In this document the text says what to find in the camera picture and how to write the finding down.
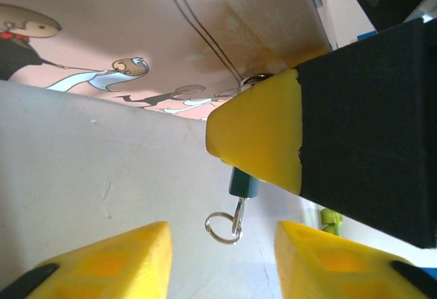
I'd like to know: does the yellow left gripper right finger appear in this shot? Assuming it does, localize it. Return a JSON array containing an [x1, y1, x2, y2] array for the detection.
[[274, 220, 437, 299]]

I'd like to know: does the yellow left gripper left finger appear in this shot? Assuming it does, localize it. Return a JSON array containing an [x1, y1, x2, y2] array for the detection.
[[0, 220, 173, 299]]

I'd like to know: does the silver key with ring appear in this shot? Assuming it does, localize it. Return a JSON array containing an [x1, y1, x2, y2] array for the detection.
[[204, 198, 246, 245]]

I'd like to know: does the small blue padlock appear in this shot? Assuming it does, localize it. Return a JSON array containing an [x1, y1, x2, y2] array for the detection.
[[227, 166, 261, 200]]

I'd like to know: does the pink cartoon couple box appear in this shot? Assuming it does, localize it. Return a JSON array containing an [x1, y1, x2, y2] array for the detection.
[[0, 0, 332, 122]]

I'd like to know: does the small green toy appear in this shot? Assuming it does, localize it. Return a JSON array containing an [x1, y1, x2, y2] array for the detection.
[[319, 208, 344, 237]]

